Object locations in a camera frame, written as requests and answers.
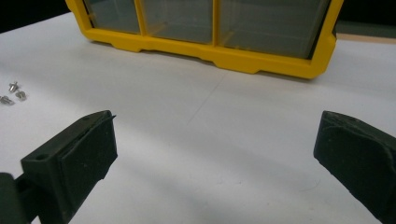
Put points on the small silver screw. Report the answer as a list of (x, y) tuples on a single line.
[(21, 95), (13, 86), (6, 100)]

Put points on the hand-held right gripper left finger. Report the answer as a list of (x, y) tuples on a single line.
[(77, 158)]

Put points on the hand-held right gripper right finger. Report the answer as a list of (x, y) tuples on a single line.
[(361, 155)]

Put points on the clear plastic drawer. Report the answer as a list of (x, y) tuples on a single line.
[(271, 26), (113, 15), (177, 20)]

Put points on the yellow drawer cabinet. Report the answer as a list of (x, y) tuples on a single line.
[(224, 58)]

